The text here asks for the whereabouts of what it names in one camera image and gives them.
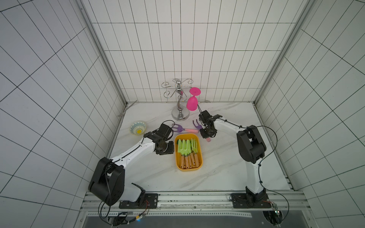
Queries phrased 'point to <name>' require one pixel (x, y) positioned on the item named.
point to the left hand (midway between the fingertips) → (169, 153)
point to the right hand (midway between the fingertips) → (201, 134)
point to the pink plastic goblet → (192, 102)
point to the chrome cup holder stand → (179, 113)
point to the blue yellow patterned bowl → (138, 128)
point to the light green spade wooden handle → (188, 151)
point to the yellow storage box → (186, 136)
